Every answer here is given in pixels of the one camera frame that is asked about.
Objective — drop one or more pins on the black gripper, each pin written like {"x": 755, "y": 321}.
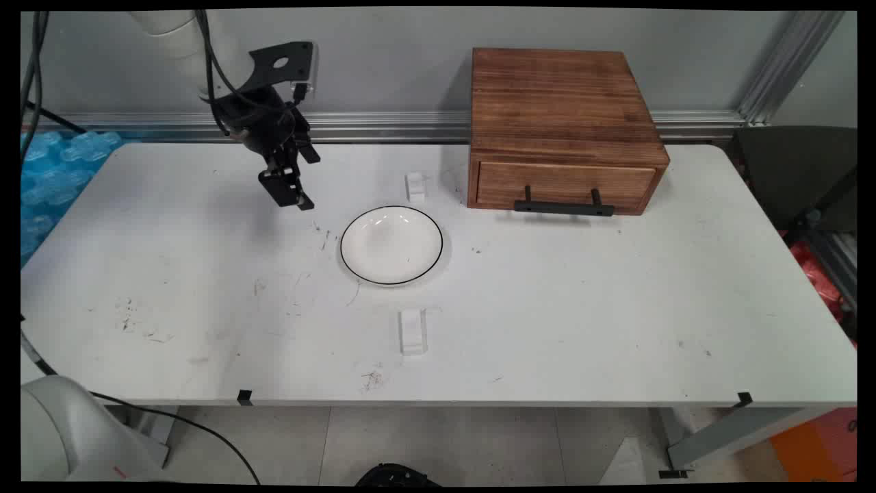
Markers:
{"x": 263, "y": 120}

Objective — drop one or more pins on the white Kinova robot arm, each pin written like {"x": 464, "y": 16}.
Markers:
{"x": 168, "y": 34}

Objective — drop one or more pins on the small clear acrylic block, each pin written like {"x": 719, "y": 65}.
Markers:
{"x": 415, "y": 185}

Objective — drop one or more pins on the white plate with black rim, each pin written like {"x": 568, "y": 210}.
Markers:
{"x": 391, "y": 244}

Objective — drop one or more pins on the long clear acrylic block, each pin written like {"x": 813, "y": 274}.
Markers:
{"x": 413, "y": 331}

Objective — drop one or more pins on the black tape mark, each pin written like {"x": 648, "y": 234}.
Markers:
{"x": 244, "y": 396}
{"x": 745, "y": 399}

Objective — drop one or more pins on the blue bubble wrap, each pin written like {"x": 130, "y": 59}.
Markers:
{"x": 51, "y": 174}

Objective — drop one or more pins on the black thin rod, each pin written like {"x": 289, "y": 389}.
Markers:
{"x": 55, "y": 118}

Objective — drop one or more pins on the brown wooden drawer cabinet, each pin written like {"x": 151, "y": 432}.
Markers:
{"x": 561, "y": 96}

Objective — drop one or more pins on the black round object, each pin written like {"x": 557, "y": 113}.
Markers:
{"x": 397, "y": 476}

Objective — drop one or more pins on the dark grey chair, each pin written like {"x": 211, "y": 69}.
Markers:
{"x": 794, "y": 171}

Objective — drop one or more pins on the grey table leg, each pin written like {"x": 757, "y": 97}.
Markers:
{"x": 739, "y": 435}

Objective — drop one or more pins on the red plastic bag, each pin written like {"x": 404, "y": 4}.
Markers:
{"x": 818, "y": 277}

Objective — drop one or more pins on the orange box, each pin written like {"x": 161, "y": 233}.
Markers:
{"x": 818, "y": 445}

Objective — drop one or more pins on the horizontal aluminium rail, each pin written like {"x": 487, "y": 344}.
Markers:
{"x": 383, "y": 127}

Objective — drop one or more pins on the slanted aluminium rail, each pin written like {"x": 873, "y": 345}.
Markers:
{"x": 787, "y": 65}

